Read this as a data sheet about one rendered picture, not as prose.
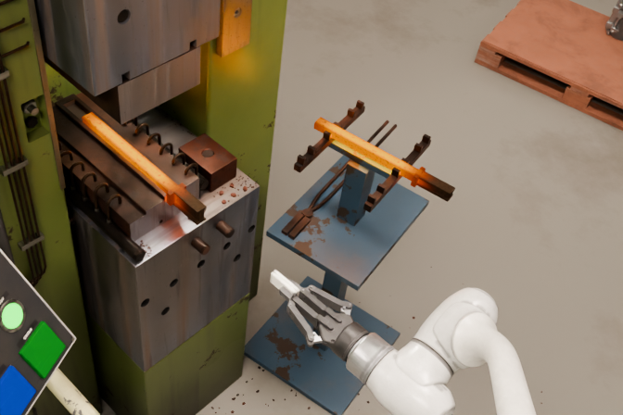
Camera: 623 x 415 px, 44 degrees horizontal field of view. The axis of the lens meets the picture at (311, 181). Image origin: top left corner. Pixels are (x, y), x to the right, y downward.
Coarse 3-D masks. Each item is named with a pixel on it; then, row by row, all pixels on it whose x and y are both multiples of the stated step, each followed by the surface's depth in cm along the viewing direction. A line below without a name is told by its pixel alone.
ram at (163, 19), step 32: (64, 0) 127; (96, 0) 125; (128, 0) 130; (160, 0) 136; (192, 0) 142; (64, 32) 133; (96, 32) 129; (128, 32) 134; (160, 32) 140; (192, 32) 147; (64, 64) 139; (96, 64) 133; (128, 64) 139; (160, 64) 145
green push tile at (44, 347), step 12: (36, 336) 139; (48, 336) 142; (24, 348) 137; (36, 348) 139; (48, 348) 141; (60, 348) 144; (36, 360) 139; (48, 360) 141; (36, 372) 139; (48, 372) 141
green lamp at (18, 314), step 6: (6, 306) 135; (12, 306) 136; (18, 306) 137; (6, 312) 135; (12, 312) 136; (18, 312) 137; (6, 318) 134; (12, 318) 135; (18, 318) 137; (6, 324) 134; (12, 324) 135; (18, 324) 136
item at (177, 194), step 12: (84, 120) 185; (96, 120) 185; (96, 132) 184; (108, 132) 182; (108, 144) 182; (120, 144) 180; (132, 156) 178; (144, 168) 176; (156, 168) 176; (156, 180) 174; (168, 180) 174; (168, 192) 171; (180, 192) 170; (180, 204) 172; (192, 204) 168; (192, 216) 171
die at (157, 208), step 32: (64, 128) 184; (128, 128) 187; (64, 160) 178; (96, 160) 178; (160, 160) 180; (128, 192) 172; (160, 192) 172; (192, 192) 179; (128, 224) 168; (160, 224) 177
